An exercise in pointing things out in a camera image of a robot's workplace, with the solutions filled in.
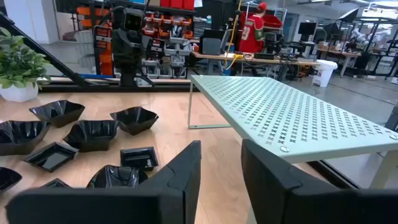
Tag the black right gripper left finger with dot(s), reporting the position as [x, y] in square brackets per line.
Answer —
[161, 205]

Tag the black studio softbox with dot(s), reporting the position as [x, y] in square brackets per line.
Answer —
[348, 15]

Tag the black computer monitor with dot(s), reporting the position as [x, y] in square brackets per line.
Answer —
[307, 29]

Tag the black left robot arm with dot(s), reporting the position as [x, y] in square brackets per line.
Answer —
[127, 79]

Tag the green plant in white pot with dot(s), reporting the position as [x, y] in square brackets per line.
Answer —
[18, 62]

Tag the long wooden desk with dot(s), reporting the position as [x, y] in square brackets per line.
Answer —
[280, 61]

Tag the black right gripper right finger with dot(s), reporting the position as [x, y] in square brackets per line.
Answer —
[280, 199]

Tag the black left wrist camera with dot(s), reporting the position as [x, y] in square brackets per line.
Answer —
[133, 20]

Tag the black leaf-shaped plate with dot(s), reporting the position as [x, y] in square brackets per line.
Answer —
[116, 177]
[7, 179]

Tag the person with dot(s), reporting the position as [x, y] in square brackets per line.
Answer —
[252, 34]

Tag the white waste bin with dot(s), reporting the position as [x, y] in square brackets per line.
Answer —
[323, 74]

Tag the small black square plate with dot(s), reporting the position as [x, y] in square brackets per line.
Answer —
[56, 184]
[139, 158]
[51, 157]

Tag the black wavy square plate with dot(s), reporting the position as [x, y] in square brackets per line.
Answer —
[91, 137]
[57, 113]
[135, 121]
[21, 137]

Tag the rack with orange storage bins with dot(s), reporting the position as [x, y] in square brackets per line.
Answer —
[161, 25]

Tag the green perforated metal shelf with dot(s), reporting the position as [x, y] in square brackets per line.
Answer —
[295, 118]

